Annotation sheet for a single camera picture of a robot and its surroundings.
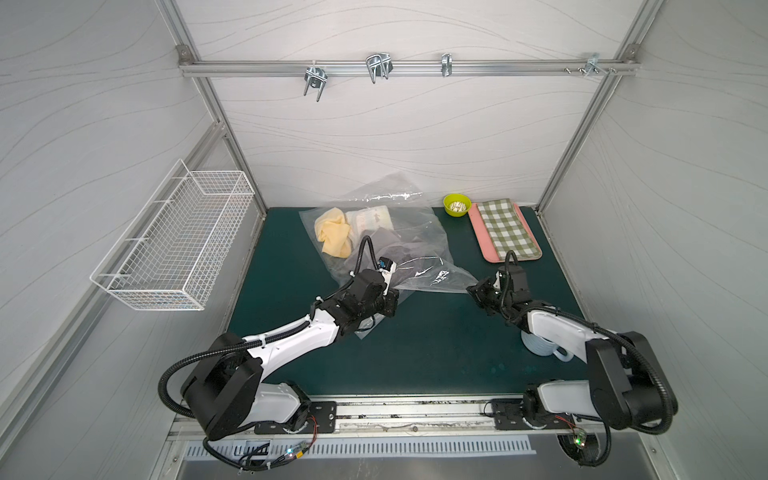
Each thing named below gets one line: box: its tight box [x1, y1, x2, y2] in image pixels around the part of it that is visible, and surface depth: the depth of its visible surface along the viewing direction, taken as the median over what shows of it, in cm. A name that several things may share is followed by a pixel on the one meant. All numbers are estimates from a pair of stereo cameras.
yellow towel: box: [314, 207, 351, 259], surface depth 113 cm
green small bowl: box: [443, 193, 472, 218], surface depth 121 cm
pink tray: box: [467, 202, 542, 263], surface depth 116 cm
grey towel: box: [365, 227, 446, 288], surface depth 93 cm
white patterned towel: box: [346, 205, 394, 243], surface depth 114 cm
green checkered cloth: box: [476, 198, 543, 261], surface depth 117 cm
